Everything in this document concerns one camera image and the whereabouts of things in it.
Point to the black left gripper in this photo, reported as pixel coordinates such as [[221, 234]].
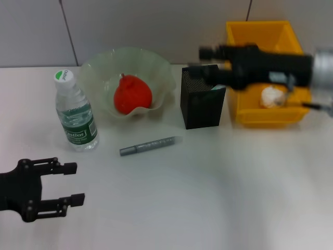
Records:
[[20, 190]]

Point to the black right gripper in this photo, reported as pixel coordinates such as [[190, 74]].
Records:
[[270, 67]]

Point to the clear green-label water bottle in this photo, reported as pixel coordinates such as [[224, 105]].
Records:
[[76, 122]]

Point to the white paper ball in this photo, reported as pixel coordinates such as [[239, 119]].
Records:
[[270, 97]]

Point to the silver glitter marker pen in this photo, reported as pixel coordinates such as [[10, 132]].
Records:
[[151, 145]]

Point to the red-orange toy orange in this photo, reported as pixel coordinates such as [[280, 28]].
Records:
[[132, 96]]

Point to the black mesh pen holder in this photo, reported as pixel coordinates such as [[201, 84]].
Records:
[[203, 114]]

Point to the translucent green wavy fruit bowl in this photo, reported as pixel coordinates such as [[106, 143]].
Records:
[[145, 65]]

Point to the yellow plastic bin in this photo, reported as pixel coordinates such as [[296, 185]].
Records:
[[262, 117]]

